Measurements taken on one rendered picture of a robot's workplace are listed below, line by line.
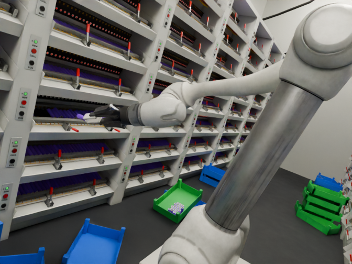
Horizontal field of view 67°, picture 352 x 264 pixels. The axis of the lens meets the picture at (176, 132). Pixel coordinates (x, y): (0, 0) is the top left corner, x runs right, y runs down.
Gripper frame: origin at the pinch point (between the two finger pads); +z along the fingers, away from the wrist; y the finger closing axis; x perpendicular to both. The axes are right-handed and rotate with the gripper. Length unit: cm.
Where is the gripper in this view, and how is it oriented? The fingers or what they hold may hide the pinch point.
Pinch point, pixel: (92, 118)
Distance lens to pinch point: 117.2
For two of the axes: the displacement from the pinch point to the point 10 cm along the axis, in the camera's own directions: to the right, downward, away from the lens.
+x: -2.4, 7.6, -6.0
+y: -3.4, -6.5, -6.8
